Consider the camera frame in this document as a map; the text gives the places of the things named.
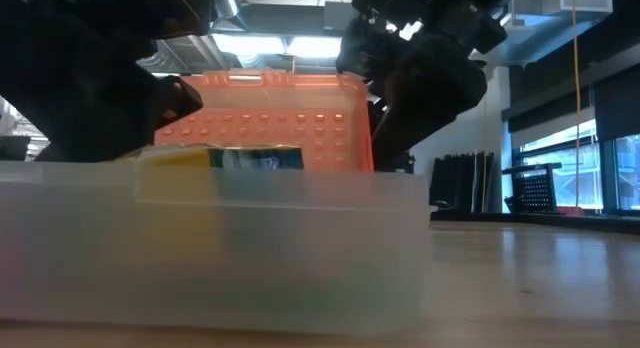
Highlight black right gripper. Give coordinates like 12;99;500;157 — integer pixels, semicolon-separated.
334;16;490;172

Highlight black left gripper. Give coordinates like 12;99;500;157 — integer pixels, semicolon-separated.
0;0;206;163

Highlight green yellow crayon box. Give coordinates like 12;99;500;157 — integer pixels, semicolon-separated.
135;143;306;209

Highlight clear plastic pencil box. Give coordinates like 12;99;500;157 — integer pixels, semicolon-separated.
0;160;434;337

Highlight black equipment cabinet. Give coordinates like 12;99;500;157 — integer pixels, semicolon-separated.
389;150;417;175

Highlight black folded panels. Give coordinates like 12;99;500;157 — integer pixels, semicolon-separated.
429;151;497;214

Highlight black screen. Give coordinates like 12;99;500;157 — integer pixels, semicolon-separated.
0;134;32;162

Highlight black perforated cart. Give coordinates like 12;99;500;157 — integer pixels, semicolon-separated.
502;161;565;215

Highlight black window blind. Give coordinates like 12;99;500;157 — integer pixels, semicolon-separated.
593;75;640;143

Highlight smooth silver round duct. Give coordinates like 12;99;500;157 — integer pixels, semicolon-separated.
212;0;246;24

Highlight yellow hanging cord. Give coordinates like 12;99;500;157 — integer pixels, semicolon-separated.
571;0;584;209

